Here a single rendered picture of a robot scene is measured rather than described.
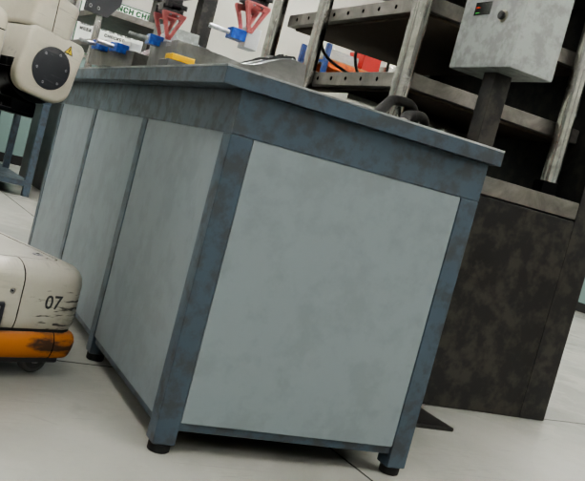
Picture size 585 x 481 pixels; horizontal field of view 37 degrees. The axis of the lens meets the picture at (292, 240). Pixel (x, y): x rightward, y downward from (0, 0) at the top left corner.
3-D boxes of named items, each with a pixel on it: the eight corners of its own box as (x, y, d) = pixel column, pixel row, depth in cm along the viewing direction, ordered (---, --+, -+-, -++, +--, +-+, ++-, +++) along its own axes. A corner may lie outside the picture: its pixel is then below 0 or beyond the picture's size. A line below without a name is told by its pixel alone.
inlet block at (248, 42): (209, 34, 216) (215, 13, 215) (203, 35, 220) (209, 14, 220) (256, 51, 222) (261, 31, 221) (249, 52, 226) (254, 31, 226)
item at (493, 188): (374, 162, 265) (379, 143, 264) (227, 135, 381) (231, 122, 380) (574, 219, 302) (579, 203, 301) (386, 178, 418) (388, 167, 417)
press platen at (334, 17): (427, 10, 274) (431, -6, 274) (286, 26, 373) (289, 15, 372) (595, 75, 307) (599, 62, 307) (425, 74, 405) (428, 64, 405)
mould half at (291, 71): (170, 73, 226) (182, 22, 225) (144, 73, 249) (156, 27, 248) (333, 122, 248) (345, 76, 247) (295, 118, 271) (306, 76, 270)
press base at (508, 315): (309, 387, 269) (370, 163, 264) (184, 293, 385) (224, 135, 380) (518, 417, 307) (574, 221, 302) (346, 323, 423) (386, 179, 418)
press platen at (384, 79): (407, 87, 276) (410, 72, 276) (272, 83, 374) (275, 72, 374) (575, 144, 309) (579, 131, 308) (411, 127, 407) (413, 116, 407)
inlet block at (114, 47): (98, 50, 247) (103, 31, 247) (90, 49, 251) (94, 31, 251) (136, 63, 256) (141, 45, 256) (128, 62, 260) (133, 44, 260)
